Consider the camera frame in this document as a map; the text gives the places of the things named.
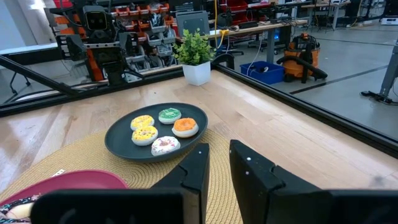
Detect yellow hanging power cord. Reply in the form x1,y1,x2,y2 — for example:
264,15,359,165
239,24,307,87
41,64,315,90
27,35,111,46
213,0,230,50

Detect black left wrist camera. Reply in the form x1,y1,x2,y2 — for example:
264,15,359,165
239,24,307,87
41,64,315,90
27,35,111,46
83,4,109,32

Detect chocolate iced beige donut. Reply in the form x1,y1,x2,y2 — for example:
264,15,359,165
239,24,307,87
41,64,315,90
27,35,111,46
0,195,41,220

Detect green iced small donut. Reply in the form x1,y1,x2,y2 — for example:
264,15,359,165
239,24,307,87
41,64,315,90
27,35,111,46
158,107,182,125

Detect wooden top workbench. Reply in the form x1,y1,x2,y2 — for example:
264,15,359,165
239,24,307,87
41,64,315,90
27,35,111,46
177,18,309,65

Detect grey metal stand leg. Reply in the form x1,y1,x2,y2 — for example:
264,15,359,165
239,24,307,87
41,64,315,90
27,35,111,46
360,39,398,105

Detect yellow donut coloured sprinkles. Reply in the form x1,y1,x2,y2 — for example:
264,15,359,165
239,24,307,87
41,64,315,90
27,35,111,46
131,125,159,147

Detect orange iced small donut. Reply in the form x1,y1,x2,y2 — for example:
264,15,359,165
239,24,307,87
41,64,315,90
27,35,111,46
171,117,200,139

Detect red storage bins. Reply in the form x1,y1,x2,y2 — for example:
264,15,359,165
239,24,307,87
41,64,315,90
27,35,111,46
220,0,271,23

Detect white donut pink sprinkles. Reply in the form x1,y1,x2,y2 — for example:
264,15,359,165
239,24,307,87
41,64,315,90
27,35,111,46
150,136,182,157

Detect green artificial plant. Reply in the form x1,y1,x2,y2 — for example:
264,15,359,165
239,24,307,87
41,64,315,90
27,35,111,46
172,28,216,67

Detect orange shop vacuum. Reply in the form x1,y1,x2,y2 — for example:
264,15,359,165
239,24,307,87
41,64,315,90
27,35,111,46
275,32,329,84

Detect black diagonal frame strut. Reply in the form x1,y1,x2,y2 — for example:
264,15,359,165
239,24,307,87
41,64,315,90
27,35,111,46
0,55,80,96

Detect woven straw round placemat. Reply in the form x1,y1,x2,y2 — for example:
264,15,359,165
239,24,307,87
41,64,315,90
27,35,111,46
0,127,243,224

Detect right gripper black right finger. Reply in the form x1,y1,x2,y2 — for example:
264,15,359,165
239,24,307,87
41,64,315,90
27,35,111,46
229,139,331,224

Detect grey flat panel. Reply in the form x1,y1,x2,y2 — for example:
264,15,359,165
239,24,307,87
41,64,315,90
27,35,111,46
175,10,211,39

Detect yellow iced small donut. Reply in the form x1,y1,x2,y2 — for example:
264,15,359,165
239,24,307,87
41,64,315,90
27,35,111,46
130,114,155,131

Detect orange parts bin rack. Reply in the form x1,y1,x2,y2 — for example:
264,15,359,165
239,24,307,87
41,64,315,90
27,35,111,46
46,0,180,82

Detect reddish pink round plate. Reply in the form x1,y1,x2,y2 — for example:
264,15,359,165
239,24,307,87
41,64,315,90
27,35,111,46
0,169,129,207

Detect black table edge rail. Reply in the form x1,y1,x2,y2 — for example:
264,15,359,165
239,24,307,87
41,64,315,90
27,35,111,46
214,63,398,159
0,67,185,118

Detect white square plant pot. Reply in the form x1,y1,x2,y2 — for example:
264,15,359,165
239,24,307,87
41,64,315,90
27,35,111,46
182,61,211,86

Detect dark grey round plate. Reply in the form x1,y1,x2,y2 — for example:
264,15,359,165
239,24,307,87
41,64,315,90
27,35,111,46
104,102,209,164

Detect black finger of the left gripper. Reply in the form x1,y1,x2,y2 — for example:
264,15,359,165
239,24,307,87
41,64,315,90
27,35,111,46
119,32,134,58
65,34,86,62

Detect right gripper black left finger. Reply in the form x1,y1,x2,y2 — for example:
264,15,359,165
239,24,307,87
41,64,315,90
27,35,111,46
151,142,211,224

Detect blue plastic bin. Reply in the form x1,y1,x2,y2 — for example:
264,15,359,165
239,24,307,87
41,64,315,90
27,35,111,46
239,60,285,86

